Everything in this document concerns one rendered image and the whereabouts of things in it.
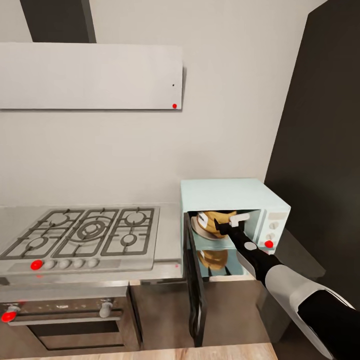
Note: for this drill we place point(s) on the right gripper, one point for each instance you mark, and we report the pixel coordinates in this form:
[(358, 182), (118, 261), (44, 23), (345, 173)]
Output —
[(227, 229)]

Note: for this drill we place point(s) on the oven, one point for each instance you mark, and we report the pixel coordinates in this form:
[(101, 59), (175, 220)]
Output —
[(73, 321)]

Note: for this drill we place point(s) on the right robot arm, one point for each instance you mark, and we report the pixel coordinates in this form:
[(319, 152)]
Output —
[(326, 318)]

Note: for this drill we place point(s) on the range hood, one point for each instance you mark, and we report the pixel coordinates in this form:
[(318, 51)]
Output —
[(65, 68)]

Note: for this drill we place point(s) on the fridge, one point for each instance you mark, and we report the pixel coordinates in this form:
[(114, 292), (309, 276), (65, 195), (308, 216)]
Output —
[(315, 161)]

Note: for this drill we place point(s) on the burner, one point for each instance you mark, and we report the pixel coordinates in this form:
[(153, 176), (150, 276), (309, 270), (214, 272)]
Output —
[(84, 240)]

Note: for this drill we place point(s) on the popcorn bag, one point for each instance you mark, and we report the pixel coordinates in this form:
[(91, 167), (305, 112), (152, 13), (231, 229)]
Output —
[(206, 220)]

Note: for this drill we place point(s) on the microwave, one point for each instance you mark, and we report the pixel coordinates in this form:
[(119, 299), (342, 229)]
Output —
[(268, 216)]

